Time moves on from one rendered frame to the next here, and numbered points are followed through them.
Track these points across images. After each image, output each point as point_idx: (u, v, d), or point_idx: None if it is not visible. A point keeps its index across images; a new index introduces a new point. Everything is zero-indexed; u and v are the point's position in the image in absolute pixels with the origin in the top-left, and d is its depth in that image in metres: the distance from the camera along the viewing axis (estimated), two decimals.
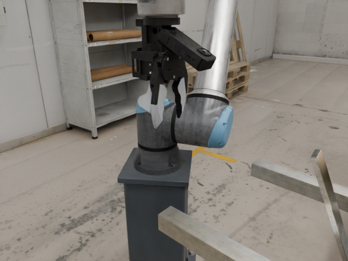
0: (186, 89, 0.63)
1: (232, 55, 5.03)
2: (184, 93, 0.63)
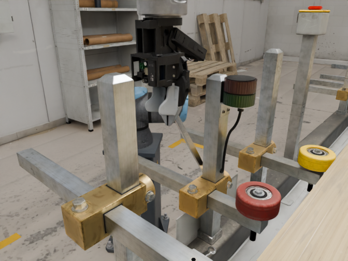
0: None
1: (220, 56, 5.39)
2: None
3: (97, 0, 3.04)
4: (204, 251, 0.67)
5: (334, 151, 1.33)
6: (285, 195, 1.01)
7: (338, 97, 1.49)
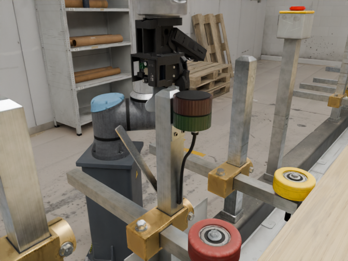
0: None
1: (216, 57, 5.29)
2: None
3: (85, 0, 2.94)
4: None
5: (324, 163, 1.23)
6: (267, 216, 0.91)
7: (330, 103, 1.39)
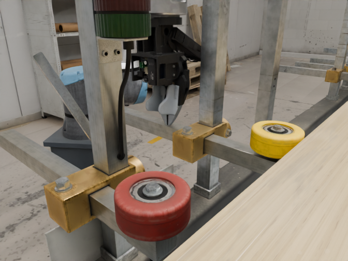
0: None
1: None
2: None
3: None
4: None
5: None
6: None
7: (328, 78, 1.26)
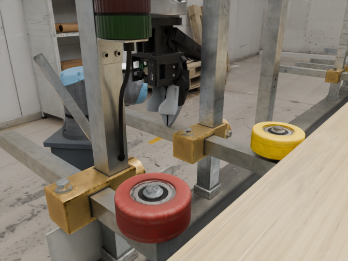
0: None
1: None
2: None
3: None
4: None
5: None
6: None
7: (328, 78, 1.26)
